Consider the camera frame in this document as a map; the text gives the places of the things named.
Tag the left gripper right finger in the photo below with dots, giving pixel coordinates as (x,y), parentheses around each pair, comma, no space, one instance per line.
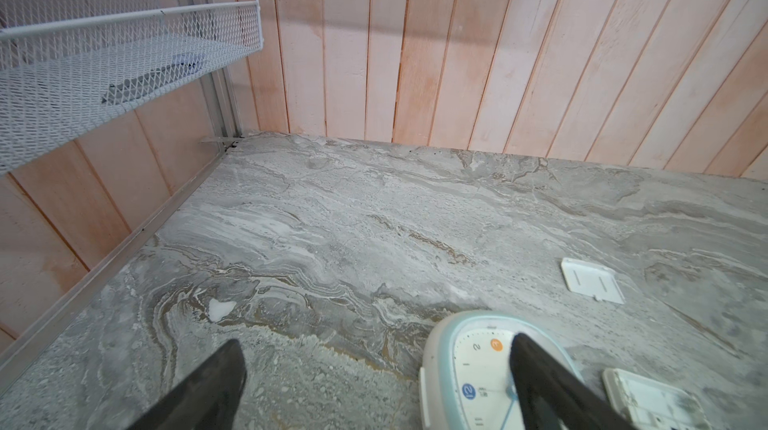
(551,397)

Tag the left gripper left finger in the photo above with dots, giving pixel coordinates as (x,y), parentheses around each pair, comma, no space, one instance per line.
(208,398)

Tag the white remote with yellow sticker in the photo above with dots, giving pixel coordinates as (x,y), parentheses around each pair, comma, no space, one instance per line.
(649,404)

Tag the white round alarm clock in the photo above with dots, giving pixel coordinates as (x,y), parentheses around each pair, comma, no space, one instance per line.
(465,379)

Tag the white wire mesh shelf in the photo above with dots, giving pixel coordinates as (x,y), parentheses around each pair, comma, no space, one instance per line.
(71,66)

